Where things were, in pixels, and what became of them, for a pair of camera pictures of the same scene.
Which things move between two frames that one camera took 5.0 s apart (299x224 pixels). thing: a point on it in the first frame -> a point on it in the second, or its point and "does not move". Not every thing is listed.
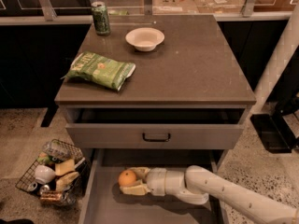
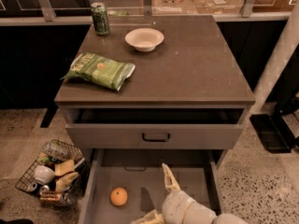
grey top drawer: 155,128 does not move
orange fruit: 127,177 -> 119,196
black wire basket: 59,176 does not move
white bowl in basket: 44,175 does not move
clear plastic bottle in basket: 56,150 does not move
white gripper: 156,181 -> 174,206
